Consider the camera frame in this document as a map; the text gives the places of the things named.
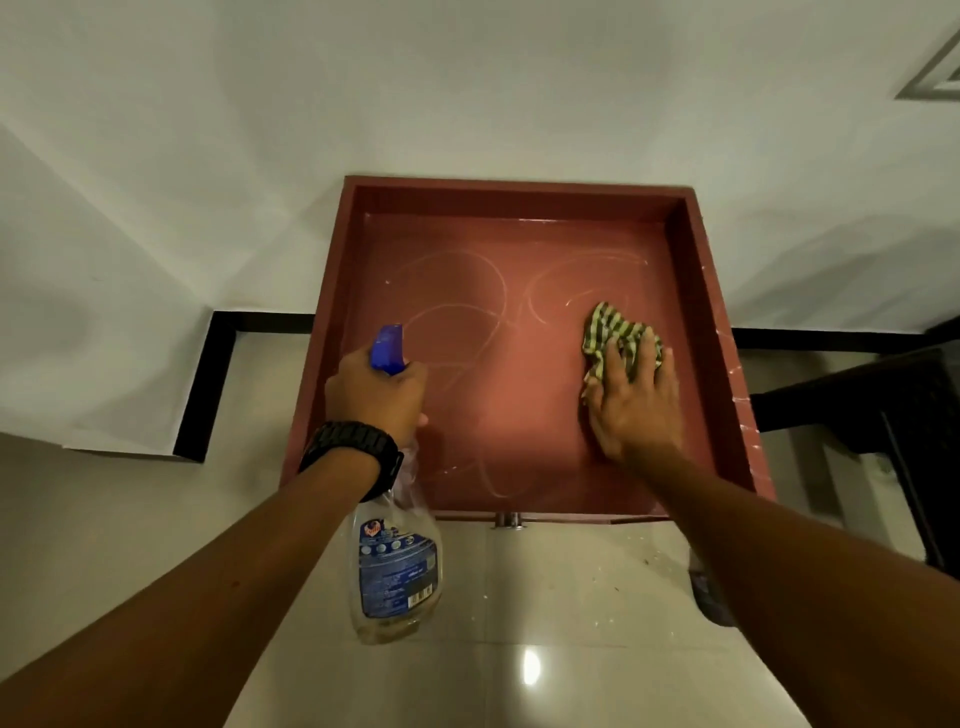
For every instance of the person's left hand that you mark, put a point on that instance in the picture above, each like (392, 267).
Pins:
(371, 397)

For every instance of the person's right hand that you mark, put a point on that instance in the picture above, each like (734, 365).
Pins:
(637, 416)

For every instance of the person's left fingers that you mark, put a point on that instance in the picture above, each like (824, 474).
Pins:
(411, 390)

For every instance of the person's right middle finger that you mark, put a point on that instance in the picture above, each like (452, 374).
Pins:
(645, 356)

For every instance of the person's right thumb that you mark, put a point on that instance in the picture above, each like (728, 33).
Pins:
(592, 396)

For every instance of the green striped cleaning cloth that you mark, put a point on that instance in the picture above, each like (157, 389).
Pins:
(606, 322)

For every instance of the clear spray bottle blue nozzle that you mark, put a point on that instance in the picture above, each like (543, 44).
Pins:
(394, 574)

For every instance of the person's right forearm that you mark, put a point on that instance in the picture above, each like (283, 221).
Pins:
(810, 600)

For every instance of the person's left forearm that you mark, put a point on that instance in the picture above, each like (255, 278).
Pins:
(202, 600)

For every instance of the black wristwatch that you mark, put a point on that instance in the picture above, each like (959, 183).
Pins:
(360, 439)

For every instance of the red-brown open drawer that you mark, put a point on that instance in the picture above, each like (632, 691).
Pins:
(510, 390)

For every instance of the metal drawer knob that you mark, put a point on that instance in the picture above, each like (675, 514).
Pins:
(509, 520)

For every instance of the black skirting board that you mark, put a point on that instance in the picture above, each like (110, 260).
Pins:
(825, 340)
(202, 382)

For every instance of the dark wooden furniture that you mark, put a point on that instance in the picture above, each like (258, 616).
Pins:
(919, 420)

